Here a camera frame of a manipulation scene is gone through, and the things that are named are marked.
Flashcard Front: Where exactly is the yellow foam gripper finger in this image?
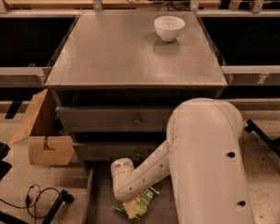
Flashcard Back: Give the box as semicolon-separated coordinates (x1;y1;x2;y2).
123;197;138;219

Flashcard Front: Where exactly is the bottom open grey drawer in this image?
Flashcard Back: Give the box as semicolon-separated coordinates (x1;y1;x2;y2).
82;161;178;224

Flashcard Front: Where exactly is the white ceramic bowl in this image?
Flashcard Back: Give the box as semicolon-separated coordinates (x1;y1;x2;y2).
154;16;186;41

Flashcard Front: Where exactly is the middle grey drawer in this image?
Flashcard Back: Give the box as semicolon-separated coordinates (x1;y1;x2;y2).
73;142;159;161

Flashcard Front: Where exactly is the metal rail frame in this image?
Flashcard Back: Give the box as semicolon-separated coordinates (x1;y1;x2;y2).
0;0;280;89

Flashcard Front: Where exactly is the black chair base right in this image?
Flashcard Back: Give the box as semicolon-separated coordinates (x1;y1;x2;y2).
245;119;280;179

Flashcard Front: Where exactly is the cardboard box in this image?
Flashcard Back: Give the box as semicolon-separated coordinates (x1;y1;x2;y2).
10;89;74;166

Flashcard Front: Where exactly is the grey drawer cabinet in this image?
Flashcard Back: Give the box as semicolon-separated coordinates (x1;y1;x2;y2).
44;10;229;107

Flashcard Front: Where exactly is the green jalapeno chip bag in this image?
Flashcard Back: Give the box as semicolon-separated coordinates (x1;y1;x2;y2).
117;187;160;221

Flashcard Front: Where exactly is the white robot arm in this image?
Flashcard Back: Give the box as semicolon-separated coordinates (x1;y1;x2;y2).
111;98;255;224

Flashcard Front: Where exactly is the black cable on floor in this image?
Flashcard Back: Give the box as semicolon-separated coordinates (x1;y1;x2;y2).
0;184;62;219

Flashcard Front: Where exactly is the top grey drawer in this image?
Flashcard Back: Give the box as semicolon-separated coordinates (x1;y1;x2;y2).
56;106;172;133

